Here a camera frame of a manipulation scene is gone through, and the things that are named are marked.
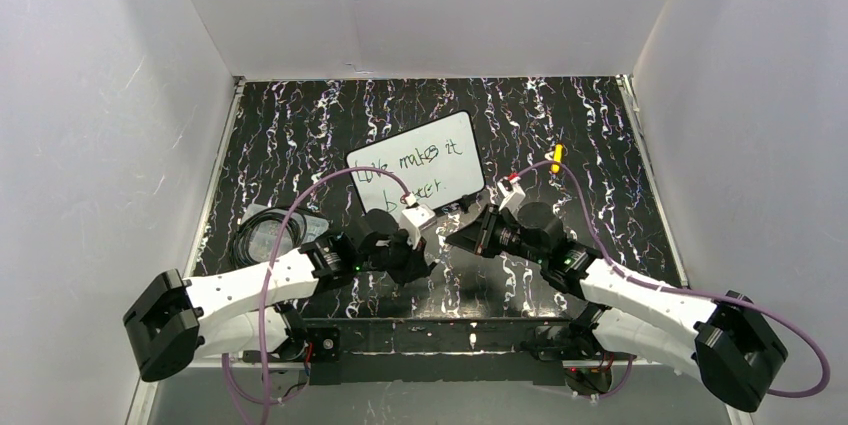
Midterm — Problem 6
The aluminium rail left side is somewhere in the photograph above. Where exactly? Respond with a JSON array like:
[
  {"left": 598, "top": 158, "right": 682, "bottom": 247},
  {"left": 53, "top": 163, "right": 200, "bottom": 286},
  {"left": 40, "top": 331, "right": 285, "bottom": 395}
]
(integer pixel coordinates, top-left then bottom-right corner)
[{"left": 125, "top": 76, "right": 247, "bottom": 424}]

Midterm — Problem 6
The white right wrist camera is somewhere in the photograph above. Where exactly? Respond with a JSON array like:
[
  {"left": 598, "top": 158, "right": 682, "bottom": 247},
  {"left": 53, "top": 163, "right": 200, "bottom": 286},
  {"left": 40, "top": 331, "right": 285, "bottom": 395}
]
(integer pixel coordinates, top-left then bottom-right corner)
[{"left": 497, "top": 173, "right": 526, "bottom": 216}]

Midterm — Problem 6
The coiled black cable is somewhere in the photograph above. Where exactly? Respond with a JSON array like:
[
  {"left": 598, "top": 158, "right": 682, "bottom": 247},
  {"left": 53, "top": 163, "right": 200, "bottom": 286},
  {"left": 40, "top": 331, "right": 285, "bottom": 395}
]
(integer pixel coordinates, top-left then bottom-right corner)
[{"left": 231, "top": 207, "right": 309, "bottom": 272}]

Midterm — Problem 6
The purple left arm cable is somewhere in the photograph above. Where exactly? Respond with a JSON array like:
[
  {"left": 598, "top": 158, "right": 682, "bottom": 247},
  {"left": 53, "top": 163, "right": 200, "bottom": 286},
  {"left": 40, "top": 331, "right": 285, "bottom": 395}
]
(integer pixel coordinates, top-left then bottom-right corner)
[{"left": 221, "top": 166, "right": 415, "bottom": 425}]

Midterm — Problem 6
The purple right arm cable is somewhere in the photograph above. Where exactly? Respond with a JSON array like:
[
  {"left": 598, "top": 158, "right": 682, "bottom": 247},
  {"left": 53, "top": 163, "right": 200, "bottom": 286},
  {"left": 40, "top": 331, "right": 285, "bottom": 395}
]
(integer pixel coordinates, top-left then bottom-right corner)
[{"left": 513, "top": 160, "right": 831, "bottom": 400}]

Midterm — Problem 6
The small whiteboard black frame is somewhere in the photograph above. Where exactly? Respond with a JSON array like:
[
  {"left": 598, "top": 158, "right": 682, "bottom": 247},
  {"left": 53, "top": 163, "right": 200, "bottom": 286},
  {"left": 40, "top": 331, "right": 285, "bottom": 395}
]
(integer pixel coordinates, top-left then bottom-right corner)
[{"left": 345, "top": 110, "right": 486, "bottom": 217}]

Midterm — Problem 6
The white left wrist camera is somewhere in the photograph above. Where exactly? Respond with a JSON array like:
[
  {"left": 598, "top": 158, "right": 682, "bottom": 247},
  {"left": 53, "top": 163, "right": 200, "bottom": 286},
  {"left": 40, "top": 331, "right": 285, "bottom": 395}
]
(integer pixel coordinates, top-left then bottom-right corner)
[{"left": 399, "top": 193, "right": 436, "bottom": 249}]

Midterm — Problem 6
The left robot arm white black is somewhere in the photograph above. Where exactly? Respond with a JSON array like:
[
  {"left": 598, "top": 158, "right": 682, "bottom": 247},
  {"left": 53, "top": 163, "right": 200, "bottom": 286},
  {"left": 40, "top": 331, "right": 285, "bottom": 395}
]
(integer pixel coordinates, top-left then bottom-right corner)
[{"left": 123, "top": 205, "right": 436, "bottom": 383}]

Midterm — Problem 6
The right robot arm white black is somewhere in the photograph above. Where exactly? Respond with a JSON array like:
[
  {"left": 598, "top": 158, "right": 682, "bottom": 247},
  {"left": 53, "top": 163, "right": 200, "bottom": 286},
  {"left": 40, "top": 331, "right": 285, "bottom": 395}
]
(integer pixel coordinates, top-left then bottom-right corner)
[{"left": 446, "top": 202, "right": 788, "bottom": 412}]

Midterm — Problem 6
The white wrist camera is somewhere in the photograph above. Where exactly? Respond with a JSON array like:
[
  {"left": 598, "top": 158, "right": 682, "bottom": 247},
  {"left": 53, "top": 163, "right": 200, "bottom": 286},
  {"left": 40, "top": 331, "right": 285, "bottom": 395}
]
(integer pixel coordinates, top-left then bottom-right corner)
[
  {"left": 497, "top": 173, "right": 526, "bottom": 216},
  {"left": 399, "top": 193, "right": 436, "bottom": 249}
]

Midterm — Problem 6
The black base bar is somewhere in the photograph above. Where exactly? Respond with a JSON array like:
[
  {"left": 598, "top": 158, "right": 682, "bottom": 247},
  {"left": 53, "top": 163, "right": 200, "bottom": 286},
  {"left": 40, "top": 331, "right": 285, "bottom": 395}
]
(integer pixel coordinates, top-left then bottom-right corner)
[{"left": 241, "top": 317, "right": 637, "bottom": 387}]

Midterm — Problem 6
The aluminium rail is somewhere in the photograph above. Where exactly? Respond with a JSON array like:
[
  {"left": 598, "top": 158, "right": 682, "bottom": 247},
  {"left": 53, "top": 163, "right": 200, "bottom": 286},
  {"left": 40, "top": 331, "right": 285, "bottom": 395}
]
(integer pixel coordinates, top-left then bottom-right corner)
[
  {"left": 125, "top": 76, "right": 247, "bottom": 424},
  {"left": 616, "top": 74, "right": 690, "bottom": 288}
]

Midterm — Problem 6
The whiteboard metal wire stand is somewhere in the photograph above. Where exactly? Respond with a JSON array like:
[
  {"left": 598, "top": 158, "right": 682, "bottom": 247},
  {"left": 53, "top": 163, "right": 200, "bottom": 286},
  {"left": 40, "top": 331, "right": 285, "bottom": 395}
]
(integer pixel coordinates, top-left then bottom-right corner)
[{"left": 436, "top": 192, "right": 482, "bottom": 215}]

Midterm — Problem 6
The aluminium rail right side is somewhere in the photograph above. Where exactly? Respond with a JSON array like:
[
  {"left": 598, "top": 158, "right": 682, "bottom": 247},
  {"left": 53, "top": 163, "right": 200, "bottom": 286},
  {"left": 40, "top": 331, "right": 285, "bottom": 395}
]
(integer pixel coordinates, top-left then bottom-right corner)
[{"left": 616, "top": 74, "right": 690, "bottom": 288}]

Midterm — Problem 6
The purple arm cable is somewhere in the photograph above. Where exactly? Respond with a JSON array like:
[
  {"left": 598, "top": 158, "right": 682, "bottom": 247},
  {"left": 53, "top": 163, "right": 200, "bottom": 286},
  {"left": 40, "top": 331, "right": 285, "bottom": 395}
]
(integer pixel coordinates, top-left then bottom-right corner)
[
  {"left": 513, "top": 160, "right": 831, "bottom": 400},
  {"left": 221, "top": 166, "right": 415, "bottom": 425}
]

